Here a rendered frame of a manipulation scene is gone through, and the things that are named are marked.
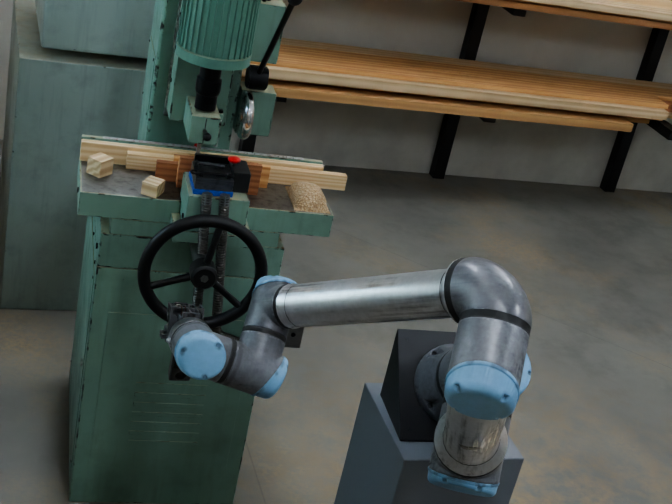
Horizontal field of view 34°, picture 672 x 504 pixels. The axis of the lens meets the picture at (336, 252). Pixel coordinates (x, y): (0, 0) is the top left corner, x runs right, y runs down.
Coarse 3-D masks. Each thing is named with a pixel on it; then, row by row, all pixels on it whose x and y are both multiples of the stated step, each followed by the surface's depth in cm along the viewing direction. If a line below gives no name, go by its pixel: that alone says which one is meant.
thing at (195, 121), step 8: (192, 96) 270; (192, 104) 265; (184, 112) 271; (192, 112) 260; (200, 112) 261; (208, 112) 262; (216, 112) 263; (184, 120) 270; (192, 120) 258; (200, 120) 259; (208, 120) 259; (216, 120) 260; (192, 128) 259; (200, 128) 260; (208, 128) 260; (216, 128) 261; (192, 136) 260; (200, 136) 261; (216, 136) 262; (208, 144) 262; (216, 144) 263
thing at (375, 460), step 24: (360, 408) 269; (384, 408) 259; (360, 432) 268; (384, 432) 254; (360, 456) 268; (384, 456) 253; (408, 456) 244; (360, 480) 267; (384, 480) 253; (408, 480) 246; (504, 480) 254
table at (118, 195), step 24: (120, 168) 264; (96, 192) 250; (120, 192) 253; (168, 192) 258; (264, 192) 269; (96, 216) 253; (120, 216) 254; (144, 216) 255; (168, 216) 256; (264, 216) 261; (288, 216) 263; (312, 216) 264; (192, 240) 250; (240, 240) 252
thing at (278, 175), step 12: (132, 156) 264; (144, 156) 264; (156, 156) 265; (168, 156) 267; (132, 168) 265; (144, 168) 266; (276, 168) 274; (288, 168) 275; (276, 180) 275; (288, 180) 276; (300, 180) 276; (312, 180) 277; (324, 180) 278; (336, 180) 278
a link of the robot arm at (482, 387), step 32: (480, 320) 174; (512, 320) 174; (480, 352) 172; (512, 352) 172; (448, 384) 173; (480, 384) 170; (512, 384) 171; (448, 416) 201; (480, 416) 178; (448, 448) 219; (480, 448) 207; (448, 480) 224; (480, 480) 224
